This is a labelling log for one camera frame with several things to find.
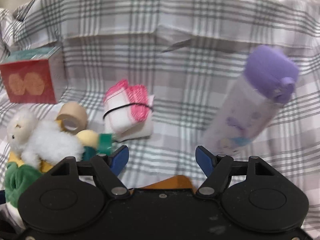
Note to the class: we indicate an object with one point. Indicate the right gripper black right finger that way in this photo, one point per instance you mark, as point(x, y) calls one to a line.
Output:
point(216, 168)

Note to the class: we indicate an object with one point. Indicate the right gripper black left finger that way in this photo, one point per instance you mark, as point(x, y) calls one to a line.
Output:
point(106, 171)

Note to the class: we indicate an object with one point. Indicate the pink-edged white cloth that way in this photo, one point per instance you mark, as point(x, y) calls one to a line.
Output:
point(128, 111)

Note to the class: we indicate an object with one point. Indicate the cream teal mushroom sponge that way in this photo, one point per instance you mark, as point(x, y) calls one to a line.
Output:
point(95, 144)

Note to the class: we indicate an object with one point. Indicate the beige tape roll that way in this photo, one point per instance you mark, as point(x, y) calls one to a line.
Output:
point(72, 117)

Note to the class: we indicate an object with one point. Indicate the green white plush toy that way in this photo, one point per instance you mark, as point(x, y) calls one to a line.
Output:
point(33, 141)

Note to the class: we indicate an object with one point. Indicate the purple-lid cartoon bottle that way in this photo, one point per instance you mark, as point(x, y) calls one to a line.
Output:
point(265, 86)

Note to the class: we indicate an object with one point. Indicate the red green carton box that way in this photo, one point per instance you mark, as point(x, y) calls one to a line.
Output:
point(35, 75)

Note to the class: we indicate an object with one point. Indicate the grey plaid tablecloth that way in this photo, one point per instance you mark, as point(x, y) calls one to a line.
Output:
point(188, 53)

